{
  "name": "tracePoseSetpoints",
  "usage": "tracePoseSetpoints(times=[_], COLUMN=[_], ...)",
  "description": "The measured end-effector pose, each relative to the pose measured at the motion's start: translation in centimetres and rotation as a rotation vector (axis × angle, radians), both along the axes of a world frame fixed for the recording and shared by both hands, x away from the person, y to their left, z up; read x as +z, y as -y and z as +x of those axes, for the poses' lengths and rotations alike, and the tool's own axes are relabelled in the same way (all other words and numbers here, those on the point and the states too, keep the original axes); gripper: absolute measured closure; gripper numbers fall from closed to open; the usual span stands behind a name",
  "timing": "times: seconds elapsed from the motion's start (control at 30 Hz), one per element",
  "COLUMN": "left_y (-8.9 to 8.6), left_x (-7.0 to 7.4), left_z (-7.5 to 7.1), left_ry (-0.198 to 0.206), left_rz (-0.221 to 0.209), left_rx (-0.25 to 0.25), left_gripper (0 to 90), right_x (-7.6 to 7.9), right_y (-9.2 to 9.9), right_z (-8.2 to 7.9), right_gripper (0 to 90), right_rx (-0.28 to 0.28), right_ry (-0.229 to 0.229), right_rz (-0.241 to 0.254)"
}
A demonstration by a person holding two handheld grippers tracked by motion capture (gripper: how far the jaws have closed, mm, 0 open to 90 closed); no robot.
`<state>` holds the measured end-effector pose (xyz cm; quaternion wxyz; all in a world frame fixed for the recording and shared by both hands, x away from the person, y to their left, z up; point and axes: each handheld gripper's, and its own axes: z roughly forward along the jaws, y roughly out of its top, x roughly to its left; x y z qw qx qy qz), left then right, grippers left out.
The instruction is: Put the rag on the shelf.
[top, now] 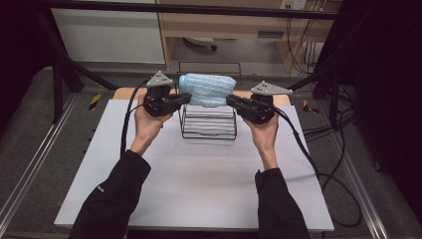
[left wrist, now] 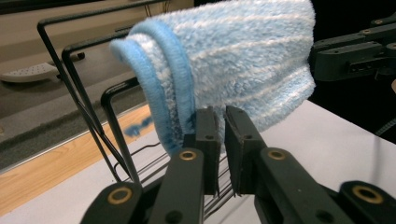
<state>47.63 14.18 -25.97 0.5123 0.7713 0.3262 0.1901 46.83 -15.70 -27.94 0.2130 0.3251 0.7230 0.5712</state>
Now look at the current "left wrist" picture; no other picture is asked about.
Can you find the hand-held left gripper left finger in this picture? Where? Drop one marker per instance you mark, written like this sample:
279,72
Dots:
210,146

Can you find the light blue striped towel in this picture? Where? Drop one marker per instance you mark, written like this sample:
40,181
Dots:
236,62

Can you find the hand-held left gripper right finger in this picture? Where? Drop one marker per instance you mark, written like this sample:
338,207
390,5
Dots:
241,149

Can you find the grey chair base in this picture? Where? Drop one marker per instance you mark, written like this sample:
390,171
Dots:
29,73

